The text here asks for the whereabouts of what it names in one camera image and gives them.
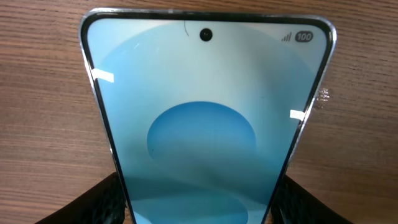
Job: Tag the Galaxy S25 smartphone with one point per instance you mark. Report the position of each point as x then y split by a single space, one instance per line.
203 110

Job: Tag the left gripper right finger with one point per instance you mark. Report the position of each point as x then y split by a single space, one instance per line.
292 204

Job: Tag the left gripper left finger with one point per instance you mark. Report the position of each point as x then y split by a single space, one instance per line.
102 204

